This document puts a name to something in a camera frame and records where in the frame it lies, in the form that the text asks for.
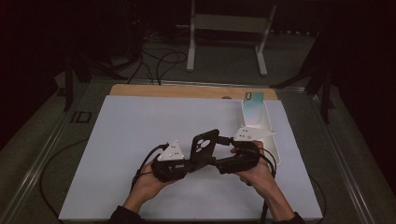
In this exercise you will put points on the person's left dark sleeve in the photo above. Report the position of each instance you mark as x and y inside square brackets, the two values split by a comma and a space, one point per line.
[124, 216]

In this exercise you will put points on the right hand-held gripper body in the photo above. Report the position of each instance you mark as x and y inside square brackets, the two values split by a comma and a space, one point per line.
[249, 133]

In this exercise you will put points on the white rectangular box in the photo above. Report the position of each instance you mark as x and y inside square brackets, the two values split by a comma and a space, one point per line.
[272, 149]

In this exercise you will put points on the person's right dark sleeve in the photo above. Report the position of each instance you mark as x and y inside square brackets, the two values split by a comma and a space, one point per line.
[291, 219]

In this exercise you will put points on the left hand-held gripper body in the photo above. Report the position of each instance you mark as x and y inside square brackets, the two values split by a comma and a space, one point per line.
[171, 154]

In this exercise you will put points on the iridescent phone case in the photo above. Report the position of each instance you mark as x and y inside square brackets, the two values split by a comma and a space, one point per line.
[253, 109]

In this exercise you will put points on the white metal stand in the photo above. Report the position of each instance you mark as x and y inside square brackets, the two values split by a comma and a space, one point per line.
[230, 23]

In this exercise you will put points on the person's right hand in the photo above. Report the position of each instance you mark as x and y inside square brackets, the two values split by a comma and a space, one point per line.
[258, 179]

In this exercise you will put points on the black tripod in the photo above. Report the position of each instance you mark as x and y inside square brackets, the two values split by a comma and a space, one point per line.
[69, 90]
[325, 99]

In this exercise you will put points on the black phone case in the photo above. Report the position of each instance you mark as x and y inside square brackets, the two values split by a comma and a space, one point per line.
[207, 160]

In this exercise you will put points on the person's left hand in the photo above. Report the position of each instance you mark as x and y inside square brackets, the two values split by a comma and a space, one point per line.
[146, 186]

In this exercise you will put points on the white table mat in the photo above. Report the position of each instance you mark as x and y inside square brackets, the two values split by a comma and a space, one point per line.
[124, 130]

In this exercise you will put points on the person's dark sleeve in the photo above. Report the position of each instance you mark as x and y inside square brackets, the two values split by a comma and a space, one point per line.
[124, 216]
[291, 219]

